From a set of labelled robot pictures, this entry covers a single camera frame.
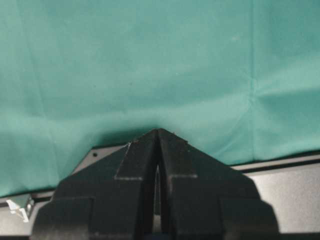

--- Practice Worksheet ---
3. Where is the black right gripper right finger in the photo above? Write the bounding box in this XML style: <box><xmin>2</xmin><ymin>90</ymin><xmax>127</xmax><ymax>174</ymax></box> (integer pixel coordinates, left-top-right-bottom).
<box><xmin>158</xmin><ymin>129</ymin><xmax>279</xmax><ymax>240</ymax></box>

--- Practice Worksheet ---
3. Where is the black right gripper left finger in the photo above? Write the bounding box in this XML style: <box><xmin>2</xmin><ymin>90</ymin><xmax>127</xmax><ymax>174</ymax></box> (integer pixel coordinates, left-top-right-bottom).
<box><xmin>32</xmin><ymin>130</ymin><xmax>158</xmax><ymax>240</ymax></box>

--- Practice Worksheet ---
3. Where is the green table cloth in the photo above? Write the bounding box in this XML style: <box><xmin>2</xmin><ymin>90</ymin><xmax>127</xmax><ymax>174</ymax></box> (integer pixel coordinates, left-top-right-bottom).
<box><xmin>0</xmin><ymin>0</ymin><xmax>320</xmax><ymax>197</ymax></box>

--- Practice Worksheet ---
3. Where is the grey metal frame rail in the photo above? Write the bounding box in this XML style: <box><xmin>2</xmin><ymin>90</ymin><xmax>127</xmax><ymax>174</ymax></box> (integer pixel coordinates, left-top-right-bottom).
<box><xmin>0</xmin><ymin>151</ymin><xmax>320</xmax><ymax>240</ymax></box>

